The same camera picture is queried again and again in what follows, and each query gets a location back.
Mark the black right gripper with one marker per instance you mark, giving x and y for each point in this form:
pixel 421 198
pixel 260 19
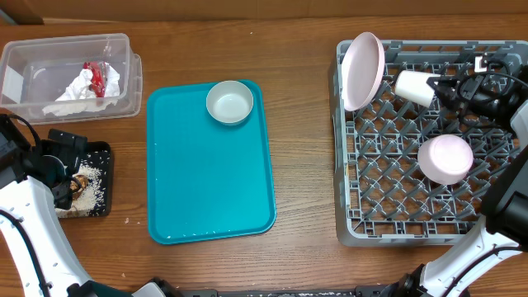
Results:
pixel 451 99

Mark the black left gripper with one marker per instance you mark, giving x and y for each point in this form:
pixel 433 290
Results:
pixel 70 153

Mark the brown food scrap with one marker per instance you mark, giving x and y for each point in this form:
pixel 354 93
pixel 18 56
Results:
pixel 78 185

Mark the white napkin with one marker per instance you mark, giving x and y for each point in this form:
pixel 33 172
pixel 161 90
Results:
pixel 78 98

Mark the white cup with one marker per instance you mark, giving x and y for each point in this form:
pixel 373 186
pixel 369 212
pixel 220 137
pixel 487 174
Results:
pixel 413 87

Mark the small white plate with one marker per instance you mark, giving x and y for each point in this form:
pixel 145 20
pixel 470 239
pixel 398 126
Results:
pixel 445 159

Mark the small white paper piece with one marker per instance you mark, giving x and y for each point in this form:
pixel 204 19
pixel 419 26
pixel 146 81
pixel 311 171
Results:
pixel 112 82

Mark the red snack wrapper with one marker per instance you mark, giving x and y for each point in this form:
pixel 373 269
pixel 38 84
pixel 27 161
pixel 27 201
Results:
pixel 98 81

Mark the large white plate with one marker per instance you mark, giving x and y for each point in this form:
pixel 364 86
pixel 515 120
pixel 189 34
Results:
pixel 362 71

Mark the grey saucer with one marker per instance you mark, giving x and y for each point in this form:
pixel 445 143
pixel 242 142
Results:
pixel 229 102

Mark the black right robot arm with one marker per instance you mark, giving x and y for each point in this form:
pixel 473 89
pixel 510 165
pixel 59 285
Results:
pixel 501 231

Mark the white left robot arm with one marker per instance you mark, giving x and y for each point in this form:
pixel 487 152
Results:
pixel 44 258

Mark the grey dishwasher rack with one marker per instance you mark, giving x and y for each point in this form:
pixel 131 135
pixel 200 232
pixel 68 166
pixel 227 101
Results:
pixel 381 196

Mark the pile of white rice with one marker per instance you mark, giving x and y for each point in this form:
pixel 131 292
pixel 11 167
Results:
pixel 90 196

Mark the black plastic tray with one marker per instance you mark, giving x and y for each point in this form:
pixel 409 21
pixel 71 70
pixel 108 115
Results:
pixel 98 155

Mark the clear plastic bin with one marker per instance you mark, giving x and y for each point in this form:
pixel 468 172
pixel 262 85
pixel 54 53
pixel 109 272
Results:
pixel 34 73

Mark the teal serving tray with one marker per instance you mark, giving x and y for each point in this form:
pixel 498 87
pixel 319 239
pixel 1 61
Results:
pixel 206 180

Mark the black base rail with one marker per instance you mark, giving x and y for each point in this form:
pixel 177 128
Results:
pixel 359 291

